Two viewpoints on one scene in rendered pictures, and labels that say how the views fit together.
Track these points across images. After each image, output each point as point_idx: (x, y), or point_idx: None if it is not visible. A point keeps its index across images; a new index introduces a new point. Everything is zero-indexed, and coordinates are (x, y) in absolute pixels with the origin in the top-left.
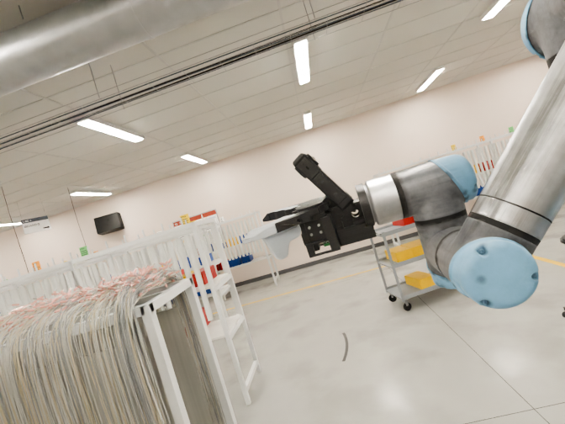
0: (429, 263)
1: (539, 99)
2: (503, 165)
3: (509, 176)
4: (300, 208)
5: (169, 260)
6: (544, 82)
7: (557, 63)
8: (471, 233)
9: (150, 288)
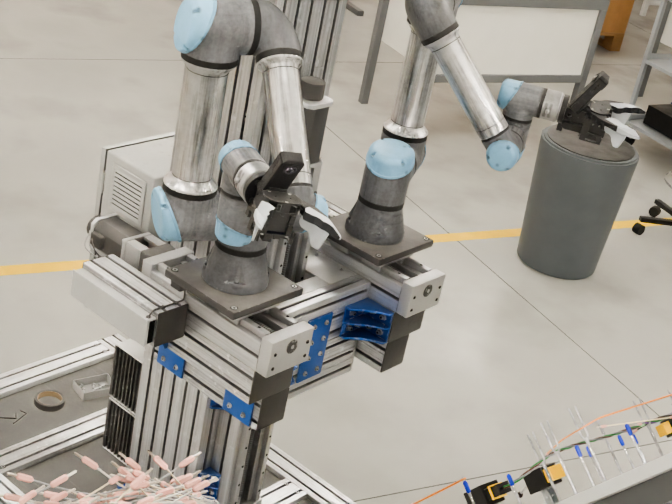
0: (246, 229)
1: (297, 116)
2: (302, 153)
3: (307, 159)
4: (297, 202)
5: (27, 475)
6: (292, 105)
7: (294, 96)
8: (309, 194)
9: (172, 479)
